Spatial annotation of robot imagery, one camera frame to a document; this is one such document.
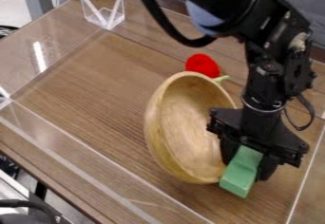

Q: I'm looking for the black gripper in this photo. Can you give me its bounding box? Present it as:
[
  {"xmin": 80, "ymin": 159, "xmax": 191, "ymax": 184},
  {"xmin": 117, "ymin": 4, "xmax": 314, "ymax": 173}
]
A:
[{"xmin": 207, "ymin": 107, "xmax": 310, "ymax": 181}]

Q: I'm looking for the green rectangular block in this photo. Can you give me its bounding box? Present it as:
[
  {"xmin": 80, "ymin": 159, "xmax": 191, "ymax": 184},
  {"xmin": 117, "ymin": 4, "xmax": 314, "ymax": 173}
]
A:
[{"xmin": 219, "ymin": 146, "xmax": 262, "ymax": 198}]

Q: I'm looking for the brown wooden bowl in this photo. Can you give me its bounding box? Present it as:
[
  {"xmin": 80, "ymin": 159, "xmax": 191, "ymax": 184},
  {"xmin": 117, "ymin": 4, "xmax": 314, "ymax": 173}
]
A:
[{"xmin": 143, "ymin": 71, "xmax": 236, "ymax": 184}]

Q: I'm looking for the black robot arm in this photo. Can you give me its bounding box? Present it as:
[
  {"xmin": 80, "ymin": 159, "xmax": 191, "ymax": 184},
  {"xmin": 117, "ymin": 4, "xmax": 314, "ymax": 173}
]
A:
[{"xmin": 140, "ymin": 0, "xmax": 315, "ymax": 180}]

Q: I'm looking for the red plush strawberry toy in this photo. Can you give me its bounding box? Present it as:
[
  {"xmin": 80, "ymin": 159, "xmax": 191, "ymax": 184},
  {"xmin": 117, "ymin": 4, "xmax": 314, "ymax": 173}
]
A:
[{"xmin": 186, "ymin": 53, "xmax": 230, "ymax": 83}]

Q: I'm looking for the clear acrylic corner bracket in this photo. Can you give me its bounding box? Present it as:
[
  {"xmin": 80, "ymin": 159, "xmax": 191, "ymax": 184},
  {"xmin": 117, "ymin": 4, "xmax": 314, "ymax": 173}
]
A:
[{"xmin": 80, "ymin": 0, "xmax": 125, "ymax": 30}]

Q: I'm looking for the black cable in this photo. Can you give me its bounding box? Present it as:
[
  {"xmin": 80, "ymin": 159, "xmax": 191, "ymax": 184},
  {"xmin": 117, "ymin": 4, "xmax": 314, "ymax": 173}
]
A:
[{"xmin": 0, "ymin": 198, "xmax": 56, "ymax": 224}]

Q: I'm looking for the clear acrylic enclosure wall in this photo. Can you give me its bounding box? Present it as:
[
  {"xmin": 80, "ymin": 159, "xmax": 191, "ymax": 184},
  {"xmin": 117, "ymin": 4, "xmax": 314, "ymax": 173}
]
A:
[{"xmin": 0, "ymin": 0, "xmax": 325, "ymax": 224}]

